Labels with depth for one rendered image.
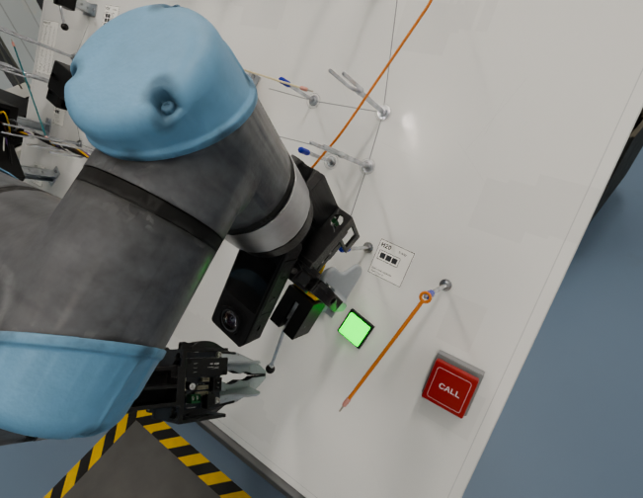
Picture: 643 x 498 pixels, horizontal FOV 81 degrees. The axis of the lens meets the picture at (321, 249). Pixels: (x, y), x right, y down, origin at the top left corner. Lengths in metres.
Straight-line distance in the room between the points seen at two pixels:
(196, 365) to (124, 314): 0.25
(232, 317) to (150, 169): 0.20
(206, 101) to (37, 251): 0.10
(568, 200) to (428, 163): 0.16
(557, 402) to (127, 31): 1.80
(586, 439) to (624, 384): 0.31
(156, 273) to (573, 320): 2.00
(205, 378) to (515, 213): 0.39
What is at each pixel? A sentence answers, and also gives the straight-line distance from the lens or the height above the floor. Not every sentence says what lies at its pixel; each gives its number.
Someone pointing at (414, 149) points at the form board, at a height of 1.28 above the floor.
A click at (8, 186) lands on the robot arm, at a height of 1.43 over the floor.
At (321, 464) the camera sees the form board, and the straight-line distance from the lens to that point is 0.64.
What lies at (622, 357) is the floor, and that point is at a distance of 2.08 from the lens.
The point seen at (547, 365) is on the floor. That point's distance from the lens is 1.91.
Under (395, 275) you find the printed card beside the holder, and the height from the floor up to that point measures 1.16.
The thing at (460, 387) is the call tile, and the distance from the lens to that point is 0.48.
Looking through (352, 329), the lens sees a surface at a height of 1.09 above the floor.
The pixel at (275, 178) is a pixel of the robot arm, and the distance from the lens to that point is 0.23.
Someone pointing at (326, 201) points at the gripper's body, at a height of 1.34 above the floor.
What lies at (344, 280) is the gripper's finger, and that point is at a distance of 0.42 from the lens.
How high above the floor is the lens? 1.54
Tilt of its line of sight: 45 degrees down
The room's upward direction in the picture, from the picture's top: 6 degrees counter-clockwise
